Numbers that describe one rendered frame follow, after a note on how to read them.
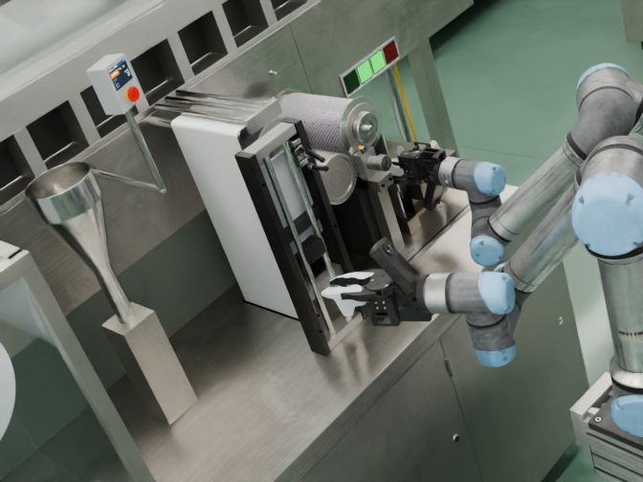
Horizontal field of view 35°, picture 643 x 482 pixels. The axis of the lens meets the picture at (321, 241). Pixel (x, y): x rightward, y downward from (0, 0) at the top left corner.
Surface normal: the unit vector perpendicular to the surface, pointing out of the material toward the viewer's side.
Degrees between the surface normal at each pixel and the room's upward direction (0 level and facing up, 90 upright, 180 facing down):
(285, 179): 90
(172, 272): 90
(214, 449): 0
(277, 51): 90
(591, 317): 0
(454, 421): 90
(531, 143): 0
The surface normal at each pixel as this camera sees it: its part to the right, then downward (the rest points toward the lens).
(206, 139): -0.65, 0.56
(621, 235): -0.39, 0.48
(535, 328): 0.70, 0.18
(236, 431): -0.29, -0.81
